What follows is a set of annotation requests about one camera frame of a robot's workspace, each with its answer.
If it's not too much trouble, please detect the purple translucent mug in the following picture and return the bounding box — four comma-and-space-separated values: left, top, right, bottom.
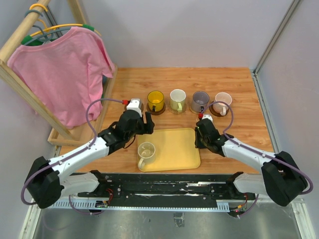
191, 91, 210, 107

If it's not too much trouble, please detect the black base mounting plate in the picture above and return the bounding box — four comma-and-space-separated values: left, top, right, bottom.
77, 173, 257, 207

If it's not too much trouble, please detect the large woven rattan coaster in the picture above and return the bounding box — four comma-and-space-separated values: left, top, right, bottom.
168, 103, 187, 115

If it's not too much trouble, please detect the cream mug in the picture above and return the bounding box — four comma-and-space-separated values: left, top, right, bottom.
138, 142, 156, 169

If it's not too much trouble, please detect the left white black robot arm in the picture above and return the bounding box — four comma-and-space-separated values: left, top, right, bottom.
21, 110, 155, 209

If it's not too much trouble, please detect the white slotted cable duct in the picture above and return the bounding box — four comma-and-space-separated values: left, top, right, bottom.
51, 200, 230, 212

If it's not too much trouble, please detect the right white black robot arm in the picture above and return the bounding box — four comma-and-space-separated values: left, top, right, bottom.
195, 119, 309, 207

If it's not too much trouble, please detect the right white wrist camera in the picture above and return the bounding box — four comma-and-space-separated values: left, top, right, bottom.
197, 113, 213, 123

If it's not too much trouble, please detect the grey teal hanger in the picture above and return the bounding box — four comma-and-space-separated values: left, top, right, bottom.
21, 6, 71, 46

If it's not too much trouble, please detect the white mug green handle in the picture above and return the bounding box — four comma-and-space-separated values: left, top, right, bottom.
170, 89, 186, 113

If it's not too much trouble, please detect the yellow green hanger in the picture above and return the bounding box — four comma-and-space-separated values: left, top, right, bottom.
27, 0, 101, 46

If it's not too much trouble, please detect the yellow transparent cup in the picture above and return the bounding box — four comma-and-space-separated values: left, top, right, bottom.
148, 91, 164, 112

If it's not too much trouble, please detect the aluminium frame rail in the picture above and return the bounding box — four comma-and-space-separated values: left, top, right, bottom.
251, 0, 304, 75

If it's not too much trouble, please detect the pink translucent cup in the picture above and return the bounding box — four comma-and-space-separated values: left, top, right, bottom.
213, 92, 232, 116

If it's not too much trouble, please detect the small woven rattan coaster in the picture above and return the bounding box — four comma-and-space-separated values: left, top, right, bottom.
189, 105, 207, 114

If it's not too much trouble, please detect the wooden clothes rack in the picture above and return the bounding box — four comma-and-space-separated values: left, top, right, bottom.
0, 0, 109, 146

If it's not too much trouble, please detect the pink t-shirt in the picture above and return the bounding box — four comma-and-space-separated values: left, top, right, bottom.
7, 27, 115, 129

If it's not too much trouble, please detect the yellow plastic tray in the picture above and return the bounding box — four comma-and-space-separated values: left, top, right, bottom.
137, 128, 201, 172

